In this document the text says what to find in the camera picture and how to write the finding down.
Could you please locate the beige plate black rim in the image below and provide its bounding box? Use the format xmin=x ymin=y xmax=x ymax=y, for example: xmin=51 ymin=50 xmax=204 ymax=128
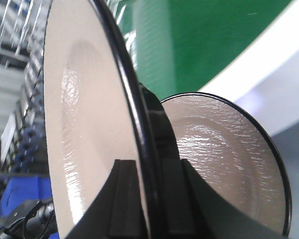
xmin=43 ymin=0 xmax=166 ymax=239
xmin=162 ymin=92 xmax=292 ymax=236

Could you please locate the metal roller rack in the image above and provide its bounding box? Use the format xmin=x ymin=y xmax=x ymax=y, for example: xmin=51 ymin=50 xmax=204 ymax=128
xmin=0 ymin=0 xmax=50 ymax=174

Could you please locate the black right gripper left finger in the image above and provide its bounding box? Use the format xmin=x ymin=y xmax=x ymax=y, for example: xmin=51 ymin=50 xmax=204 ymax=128
xmin=64 ymin=159 xmax=148 ymax=239

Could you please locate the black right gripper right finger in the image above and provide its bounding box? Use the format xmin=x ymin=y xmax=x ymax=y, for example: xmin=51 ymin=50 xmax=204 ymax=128
xmin=163 ymin=159 xmax=283 ymax=239

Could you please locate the white outer conveyor guard rail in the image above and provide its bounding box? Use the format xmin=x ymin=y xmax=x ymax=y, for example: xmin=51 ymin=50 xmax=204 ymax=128
xmin=201 ymin=0 xmax=299 ymax=135

